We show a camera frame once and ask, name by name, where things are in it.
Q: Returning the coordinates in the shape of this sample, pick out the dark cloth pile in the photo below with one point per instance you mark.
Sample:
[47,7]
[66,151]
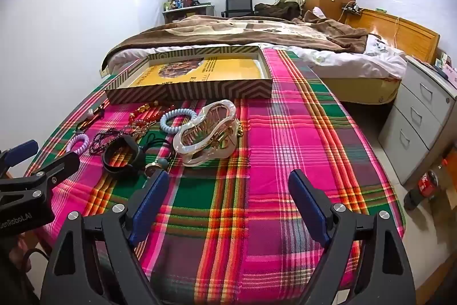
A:
[276,9]

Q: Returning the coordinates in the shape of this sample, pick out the grey filing cabinet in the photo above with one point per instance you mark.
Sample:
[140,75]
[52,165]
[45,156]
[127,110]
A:
[410,119]

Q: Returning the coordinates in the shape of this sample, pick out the striped cardboard box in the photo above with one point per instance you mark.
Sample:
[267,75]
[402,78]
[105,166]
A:
[214,90]

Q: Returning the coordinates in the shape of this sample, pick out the black wristband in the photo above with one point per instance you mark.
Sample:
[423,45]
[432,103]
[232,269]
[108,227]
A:
[136,155]

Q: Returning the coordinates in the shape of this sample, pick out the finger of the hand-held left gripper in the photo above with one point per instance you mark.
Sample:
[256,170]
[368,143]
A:
[53,171]
[23,149]

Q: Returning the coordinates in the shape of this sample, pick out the cola bottle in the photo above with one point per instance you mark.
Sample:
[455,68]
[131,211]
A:
[426,183]

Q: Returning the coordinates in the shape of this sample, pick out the pearl white hair claw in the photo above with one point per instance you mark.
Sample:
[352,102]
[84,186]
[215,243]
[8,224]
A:
[192,147]

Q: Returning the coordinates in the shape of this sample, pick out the small boxes on cabinet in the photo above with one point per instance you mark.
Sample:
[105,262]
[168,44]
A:
[446,67]

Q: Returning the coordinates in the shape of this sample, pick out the brown blanket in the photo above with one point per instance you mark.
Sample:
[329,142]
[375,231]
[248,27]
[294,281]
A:
[214,31]

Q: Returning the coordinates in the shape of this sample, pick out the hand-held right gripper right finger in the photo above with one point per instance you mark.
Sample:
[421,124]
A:
[309,206]

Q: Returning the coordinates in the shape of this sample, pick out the white pillow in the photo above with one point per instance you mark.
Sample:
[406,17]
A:
[319,12]

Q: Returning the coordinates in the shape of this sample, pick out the yellow bed base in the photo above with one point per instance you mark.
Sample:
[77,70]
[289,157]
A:
[357,90]

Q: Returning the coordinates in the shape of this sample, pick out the yellow printed sheet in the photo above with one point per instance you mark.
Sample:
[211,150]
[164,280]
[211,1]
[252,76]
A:
[214,71]

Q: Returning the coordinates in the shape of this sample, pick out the black office chair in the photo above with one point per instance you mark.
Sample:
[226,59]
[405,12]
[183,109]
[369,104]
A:
[238,5]

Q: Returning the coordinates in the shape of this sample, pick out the wooden headboard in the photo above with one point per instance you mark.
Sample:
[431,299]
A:
[403,33]

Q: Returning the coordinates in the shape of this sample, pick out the white floral quilt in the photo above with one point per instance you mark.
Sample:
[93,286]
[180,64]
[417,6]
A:
[357,62]

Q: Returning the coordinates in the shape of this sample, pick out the wooden desk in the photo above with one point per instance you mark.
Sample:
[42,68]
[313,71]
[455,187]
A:
[189,13]

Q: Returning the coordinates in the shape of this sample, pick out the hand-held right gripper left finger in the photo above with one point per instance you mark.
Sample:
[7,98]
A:
[150,206]

